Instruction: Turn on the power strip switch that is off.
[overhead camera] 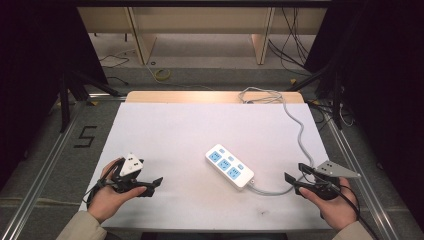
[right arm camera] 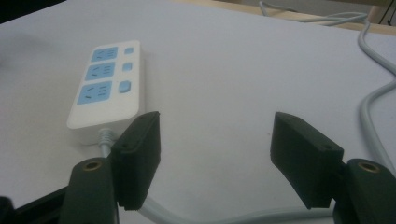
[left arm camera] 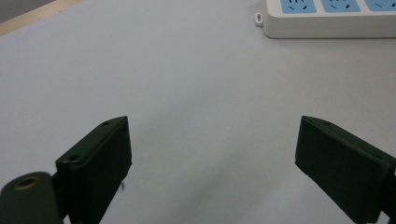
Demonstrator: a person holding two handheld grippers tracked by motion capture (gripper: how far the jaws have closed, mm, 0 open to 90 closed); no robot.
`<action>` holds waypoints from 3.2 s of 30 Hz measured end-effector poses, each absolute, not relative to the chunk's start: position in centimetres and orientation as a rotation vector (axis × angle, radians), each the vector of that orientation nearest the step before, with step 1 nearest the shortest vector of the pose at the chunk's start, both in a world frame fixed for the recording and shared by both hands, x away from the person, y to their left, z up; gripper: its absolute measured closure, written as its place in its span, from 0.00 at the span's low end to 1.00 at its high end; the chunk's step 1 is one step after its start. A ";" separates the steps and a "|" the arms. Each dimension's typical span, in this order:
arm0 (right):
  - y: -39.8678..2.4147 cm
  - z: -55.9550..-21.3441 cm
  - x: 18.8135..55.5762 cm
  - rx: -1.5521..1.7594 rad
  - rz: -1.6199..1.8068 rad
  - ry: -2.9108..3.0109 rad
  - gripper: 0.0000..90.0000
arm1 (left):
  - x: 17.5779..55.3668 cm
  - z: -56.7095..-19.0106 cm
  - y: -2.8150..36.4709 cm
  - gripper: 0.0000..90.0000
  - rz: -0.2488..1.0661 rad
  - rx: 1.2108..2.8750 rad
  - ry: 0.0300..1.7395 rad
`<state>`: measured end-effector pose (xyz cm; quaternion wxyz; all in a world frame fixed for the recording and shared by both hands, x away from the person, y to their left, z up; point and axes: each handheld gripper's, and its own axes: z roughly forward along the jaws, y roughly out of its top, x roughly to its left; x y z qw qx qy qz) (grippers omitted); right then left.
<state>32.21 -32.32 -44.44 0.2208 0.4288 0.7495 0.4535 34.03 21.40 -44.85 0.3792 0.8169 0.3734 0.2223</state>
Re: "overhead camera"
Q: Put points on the beige wooden desk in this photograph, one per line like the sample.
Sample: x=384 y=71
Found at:
x=200 y=20

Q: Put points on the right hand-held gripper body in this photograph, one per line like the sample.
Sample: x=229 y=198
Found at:
x=335 y=170

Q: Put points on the black curtain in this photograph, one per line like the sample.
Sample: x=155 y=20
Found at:
x=383 y=83
x=33 y=66

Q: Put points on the aluminium floor rail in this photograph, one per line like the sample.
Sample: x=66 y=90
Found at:
x=360 y=173
x=40 y=173

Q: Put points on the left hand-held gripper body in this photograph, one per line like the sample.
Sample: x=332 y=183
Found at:
x=130 y=165

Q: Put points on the person's left hand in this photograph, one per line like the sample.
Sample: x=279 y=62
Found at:
x=108 y=200

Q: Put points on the wooden table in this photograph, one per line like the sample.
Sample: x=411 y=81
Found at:
x=200 y=97

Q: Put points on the white table sheet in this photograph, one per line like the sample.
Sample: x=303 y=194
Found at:
x=173 y=133

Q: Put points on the person's right hand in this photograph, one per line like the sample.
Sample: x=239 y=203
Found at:
x=335 y=210

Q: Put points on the black tripod stand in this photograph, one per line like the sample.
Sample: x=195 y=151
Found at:
x=64 y=100
x=337 y=106

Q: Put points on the yellow tape roll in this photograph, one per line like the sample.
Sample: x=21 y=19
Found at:
x=156 y=74

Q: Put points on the white power strip blue sockets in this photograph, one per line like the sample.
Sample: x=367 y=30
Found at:
x=229 y=166

